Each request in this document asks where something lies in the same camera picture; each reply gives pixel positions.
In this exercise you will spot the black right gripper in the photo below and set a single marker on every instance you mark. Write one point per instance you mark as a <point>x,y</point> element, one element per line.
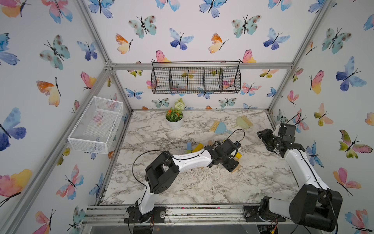
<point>267,133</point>

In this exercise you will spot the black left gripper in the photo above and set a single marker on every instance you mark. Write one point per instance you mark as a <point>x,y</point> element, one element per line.
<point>231,165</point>

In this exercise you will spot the yellow block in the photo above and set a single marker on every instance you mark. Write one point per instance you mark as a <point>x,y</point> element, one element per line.
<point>198,148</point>
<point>238,156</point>

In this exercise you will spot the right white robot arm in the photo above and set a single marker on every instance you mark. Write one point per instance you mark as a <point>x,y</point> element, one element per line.
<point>315,205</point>

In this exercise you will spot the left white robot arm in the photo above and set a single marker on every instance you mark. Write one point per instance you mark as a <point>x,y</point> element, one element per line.
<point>163,171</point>

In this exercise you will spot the white pot with plant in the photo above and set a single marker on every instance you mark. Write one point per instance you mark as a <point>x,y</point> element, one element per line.
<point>175,116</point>

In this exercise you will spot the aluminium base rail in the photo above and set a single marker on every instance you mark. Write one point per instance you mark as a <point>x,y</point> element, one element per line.
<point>180,214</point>

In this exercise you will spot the black wire wall basket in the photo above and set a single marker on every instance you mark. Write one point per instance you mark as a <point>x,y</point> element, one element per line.
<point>194,77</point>

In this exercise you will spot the white mesh wall basket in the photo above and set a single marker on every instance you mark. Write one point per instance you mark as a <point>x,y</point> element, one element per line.
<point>95,130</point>

